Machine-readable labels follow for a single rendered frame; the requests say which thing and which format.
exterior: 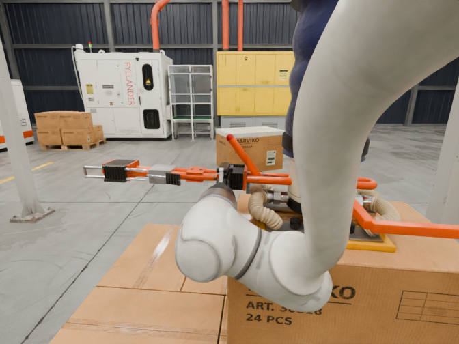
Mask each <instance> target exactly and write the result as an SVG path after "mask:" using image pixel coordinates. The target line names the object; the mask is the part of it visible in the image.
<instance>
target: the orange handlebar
mask: <svg viewBox="0 0 459 344"><path fill-rule="evenodd" d="M135 168H136V169H147V170H148V169H150V168H151V167H150V166H136V167H135ZM172 173H178V174H180V179H182V180H186V182H203V181H204V180H206V181H216V180H217V172H216V170H214V169H206V167H190V168H176V170H175V171H172ZM260 173H261V174H262V176H254V175H253V174H252V173H251V172H250V171H247V178H246V183H253V184H276V185H289V186H291V185H292V179H291V178H290V177H289V173H266V172H260ZM147 174H148V171H147V172H146V171H129V175H130V176H134V177H147ZM264 175H269V176H282V177H266V176H264ZM283 176H284V177H283ZM285 176H286V177H285ZM287 176H288V177H287ZM377 185H378V184H377V183H376V181H374V180H372V179H370V178H366V177H358V180H357V189H360V190H373V189H375V188H376V187H377ZM352 215H353V216H354V217H355V219H356V220H357V222H358V223H359V224H360V225H361V227H362V228H363V229H367V230H370V231H371V232H372V233H385V234H395V235H413V236H423V237H433V238H451V239H459V225H444V224H434V223H414V222H404V221H393V220H374V219H373V218H372V217H371V216H370V215H369V214H368V213H367V211H366V210H365V209H364V208H363V207H362V206H361V204H360V203H359V202H358V201H357V200H356V199H355V198H354V207H353V213H352Z"/></svg>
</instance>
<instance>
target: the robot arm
mask: <svg viewBox="0 0 459 344"><path fill-rule="evenodd" d="M457 57H459V0H339V1H338V3H337V5H336V7H335V9H334V11H333V13H332V15H331V17H330V19H329V21H328V23H327V25H326V27H325V29H324V31H323V33H322V35H321V37H320V39H319V41H318V44H317V46H316V48H315V50H314V53H313V55H312V56H311V59H310V61H309V64H308V66H307V69H306V71H305V75H304V77H303V81H302V83H301V87H300V90H299V93H298V98H297V101H296V108H295V112H294V122H293V153H294V163H295V169H296V178H297V183H298V191H299V197H300V202H301V210H302V215H303V223H304V229H305V234H303V233H301V232H298V231H286V232H282V231H272V232H271V233H269V232H267V231H265V230H263V229H261V228H259V227H257V226H255V225H254V224H252V223H250V222H249V221H248V220H247V219H246V218H244V217H243V216H241V215H240V214H239V213H238V212H237V210H238V204H237V201H236V196H235V194H234V191H233V190H232V189H231V188H230V181H229V177H230V172H233V167H234V166H233V165H231V164H230V162H222V163H221V164H220V165H219V168H217V169H216V172H217V175H219V179H217V181H216V184H215V185H213V186H211V187H209V189H208V190H206V191H205V192H203V193H202V194H201V196H200V198H199V200H198V202H197V203H196V204H195V205H194V206H193V207H192V208H191V209H190V210H189V211H188V212H187V214H186V216H185V217H184V219H183V221H182V223H181V225H180V228H179V231H178V234H177V238H176V243H175V249H174V255H175V261H176V265H177V267H178V269H179V271H181V273H182V274H183V275H185V277H187V278H188V279H190V280H192V281H195V282H198V283H207V282H210V281H213V280H215V279H218V278H220V277H221V276H223V275H225V276H229V277H231V278H234V279H236V280H237V281H239V282H240V283H242V284H243V285H245V286H246V287H247V288H248V289H250V290H251V291H254V292H255V293H257V294H258V295H260V296H262V297H264V298H266V299H267V300H270V301H271V302H274V303H275V304H278V305H280V306H283V307H285V308H287V309H290V310H293V311H300V312H313V311H318V310H320V309H321V308H322V307H323V306H324V305H325V304H326V303H327V302H328V301H329V298H330V297H331V292H332V289H333V283H332V279H331V275H330V274H329V271H328V270H330V269H331V268H332V267H333V266H334V265H335V264H336V263H337V262H338V261H339V260H340V259H341V258H342V255H343V254H344V252H345V249H346V246H347V243H348V238H349V234H350V226H351V221H352V213H353V207H354V198H355V194H356V189H357V180H358V175H359V167H360V162H361V156H362V153H363V148H364V146H365V142H366V140H367V137H368V135H369V133H370V131H371V130H372V128H373V126H374V124H375V123H376V122H377V120H378V119H379V117H380V116H381V115H382V114H383V113H384V112H385V111H386V110H387V109H388V108H389V107H390V106H391V105H392V104H393V103H394V102H395V101H396V100H397V99H398V98H399V97H400V96H402V95H403V94H404V93H405V92H407V91H408V90H409V89H410V88H412V87H413V86H415V85H416V84H417V83H419V82H421V81H422V80H424V79H425V78H427V77H428V76H430V75H431V74H433V73H434V72H436V71H437V70H439V69H440V68H442V67H443V66H445V65H447V64H448V63H449V62H451V61H453V60H454V59H456V58H457Z"/></svg>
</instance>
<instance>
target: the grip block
mask: <svg viewBox="0 0 459 344"><path fill-rule="evenodd" d="M231 165H233V166H234V167H233V172H230V174H229V187H230V188H231V189H232V190H243V191H246V185H247V183H246V178H247V166H246V165H245V164H231Z"/></svg>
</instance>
